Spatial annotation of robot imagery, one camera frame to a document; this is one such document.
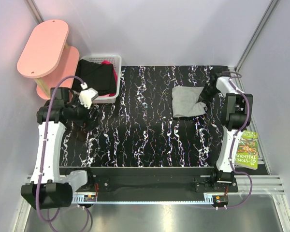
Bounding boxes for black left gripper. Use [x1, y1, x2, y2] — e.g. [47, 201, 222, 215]
[66, 93, 100, 131]

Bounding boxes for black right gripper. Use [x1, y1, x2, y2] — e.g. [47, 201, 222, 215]
[197, 84, 218, 106]

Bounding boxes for grey t shirt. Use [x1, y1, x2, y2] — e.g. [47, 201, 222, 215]
[172, 86, 207, 118]

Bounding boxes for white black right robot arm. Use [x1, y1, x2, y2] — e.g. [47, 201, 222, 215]
[198, 71, 253, 192]

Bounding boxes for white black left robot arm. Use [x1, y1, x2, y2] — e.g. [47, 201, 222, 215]
[20, 87, 98, 209]

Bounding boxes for black t shirt in basket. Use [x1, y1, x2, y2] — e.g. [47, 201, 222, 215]
[72, 59, 118, 96]

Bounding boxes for white perforated plastic basket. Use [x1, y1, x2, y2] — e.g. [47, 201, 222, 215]
[76, 55, 122, 104]

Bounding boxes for green picture book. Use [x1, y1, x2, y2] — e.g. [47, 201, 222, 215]
[235, 130, 259, 170]

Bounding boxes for pink three tier shelf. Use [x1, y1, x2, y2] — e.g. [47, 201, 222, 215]
[17, 19, 80, 100]

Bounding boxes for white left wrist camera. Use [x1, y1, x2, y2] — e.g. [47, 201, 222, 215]
[79, 82, 99, 109]

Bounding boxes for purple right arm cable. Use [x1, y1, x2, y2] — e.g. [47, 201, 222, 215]
[192, 71, 253, 210]

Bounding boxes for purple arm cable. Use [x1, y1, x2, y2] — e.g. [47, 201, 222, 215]
[192, 71, 253, 210]
[35, 75, 94, 231]

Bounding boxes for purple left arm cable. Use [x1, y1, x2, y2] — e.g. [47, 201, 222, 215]
[35, 75, 94, 231]

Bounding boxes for aluminium frame rail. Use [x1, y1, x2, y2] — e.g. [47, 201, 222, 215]
[13, 176, 290, 232]

